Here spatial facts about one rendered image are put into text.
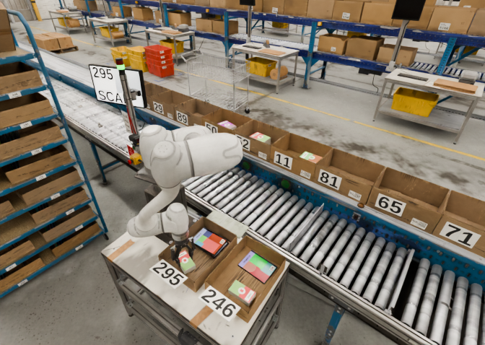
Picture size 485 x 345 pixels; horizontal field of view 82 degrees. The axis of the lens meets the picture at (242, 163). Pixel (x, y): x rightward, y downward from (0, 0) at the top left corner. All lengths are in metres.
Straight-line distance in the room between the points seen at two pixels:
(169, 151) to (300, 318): 1.87
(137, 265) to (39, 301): 1.26
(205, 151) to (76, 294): 2.12
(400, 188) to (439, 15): 4.33
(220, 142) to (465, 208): 1.73
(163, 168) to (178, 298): 0.91
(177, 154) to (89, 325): 1.94
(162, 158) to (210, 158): 0.16
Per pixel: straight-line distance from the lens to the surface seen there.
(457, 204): 2.26
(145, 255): 1.87
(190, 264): 1.72
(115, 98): 2.58
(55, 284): 2.98
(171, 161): 0.90
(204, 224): 1.91
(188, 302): 1.64
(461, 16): 6.16
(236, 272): 1.70
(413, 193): 2.27
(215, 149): 0.94
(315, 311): 2.52
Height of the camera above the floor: 2.17
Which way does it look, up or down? 35 degrees down
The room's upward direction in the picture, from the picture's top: 1 degrees clockwise
